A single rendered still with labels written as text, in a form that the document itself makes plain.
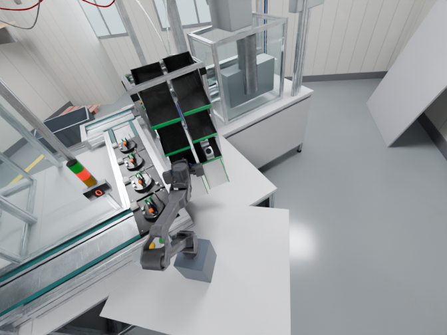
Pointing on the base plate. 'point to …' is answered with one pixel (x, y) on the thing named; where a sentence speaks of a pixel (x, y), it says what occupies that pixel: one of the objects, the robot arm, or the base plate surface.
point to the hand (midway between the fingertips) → (183, 168)
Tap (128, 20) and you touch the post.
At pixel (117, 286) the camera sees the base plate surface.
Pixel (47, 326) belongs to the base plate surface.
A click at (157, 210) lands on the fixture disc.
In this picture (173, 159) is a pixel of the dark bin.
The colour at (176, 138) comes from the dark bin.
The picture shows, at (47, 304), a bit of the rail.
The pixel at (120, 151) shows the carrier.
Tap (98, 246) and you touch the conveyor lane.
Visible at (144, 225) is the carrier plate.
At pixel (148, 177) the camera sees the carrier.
